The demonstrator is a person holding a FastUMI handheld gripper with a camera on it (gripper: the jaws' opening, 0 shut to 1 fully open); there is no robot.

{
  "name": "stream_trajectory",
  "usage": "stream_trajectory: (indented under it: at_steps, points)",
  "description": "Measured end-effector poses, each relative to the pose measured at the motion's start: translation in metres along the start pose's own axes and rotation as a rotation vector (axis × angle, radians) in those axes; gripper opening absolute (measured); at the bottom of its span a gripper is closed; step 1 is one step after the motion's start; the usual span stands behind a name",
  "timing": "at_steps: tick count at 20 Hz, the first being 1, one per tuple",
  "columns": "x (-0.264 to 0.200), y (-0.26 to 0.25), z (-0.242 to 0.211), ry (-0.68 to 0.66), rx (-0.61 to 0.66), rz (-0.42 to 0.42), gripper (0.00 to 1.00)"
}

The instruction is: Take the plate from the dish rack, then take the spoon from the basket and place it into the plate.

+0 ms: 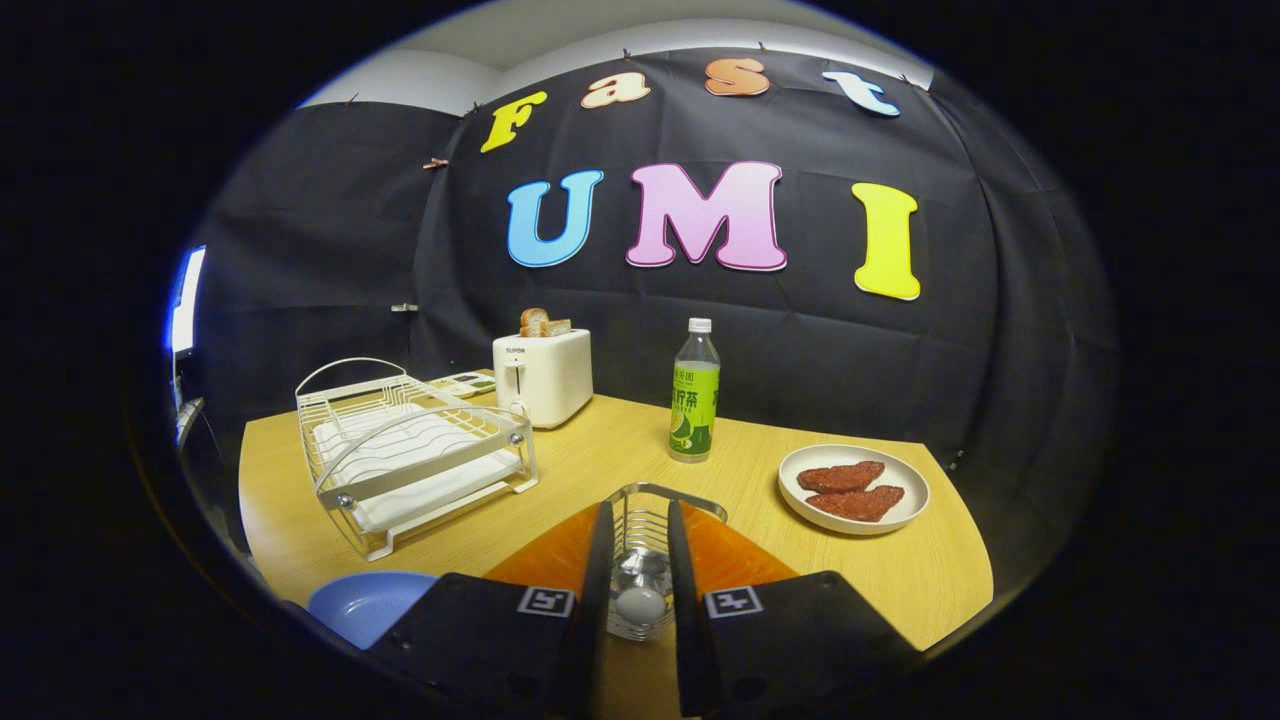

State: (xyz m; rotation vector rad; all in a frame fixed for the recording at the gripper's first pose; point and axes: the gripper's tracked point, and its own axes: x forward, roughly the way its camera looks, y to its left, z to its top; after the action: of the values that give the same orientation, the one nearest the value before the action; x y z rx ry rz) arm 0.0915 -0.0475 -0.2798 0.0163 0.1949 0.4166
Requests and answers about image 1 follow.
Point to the white toaster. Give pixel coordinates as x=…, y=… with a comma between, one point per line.
x=550, y=375

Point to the white divided seasoning tray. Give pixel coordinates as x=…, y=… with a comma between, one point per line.
x=465, y=383

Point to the toast slice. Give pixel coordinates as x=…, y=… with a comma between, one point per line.
x=533, y=320
x=558, y=327

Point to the black backdrop cloth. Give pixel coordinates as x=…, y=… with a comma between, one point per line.
x=800, y=360

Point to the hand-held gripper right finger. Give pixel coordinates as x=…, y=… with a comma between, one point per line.
x=790, y=640

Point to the metal spoon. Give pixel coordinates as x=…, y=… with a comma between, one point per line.
x=640, y=605

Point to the glowing monitor screen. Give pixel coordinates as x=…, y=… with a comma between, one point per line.
x=186, y=300

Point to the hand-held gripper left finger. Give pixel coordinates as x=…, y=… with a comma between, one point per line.
x=480, y=640

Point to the red meat piece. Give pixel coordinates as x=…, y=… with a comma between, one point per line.
x=840, y=476
x=855, y=503

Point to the green tea bottle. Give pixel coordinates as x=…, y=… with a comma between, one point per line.
x=694, y=400

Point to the white plate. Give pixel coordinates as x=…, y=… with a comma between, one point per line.
x=900, y=470

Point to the blue plate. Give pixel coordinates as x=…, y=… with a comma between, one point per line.
x=365, y=605

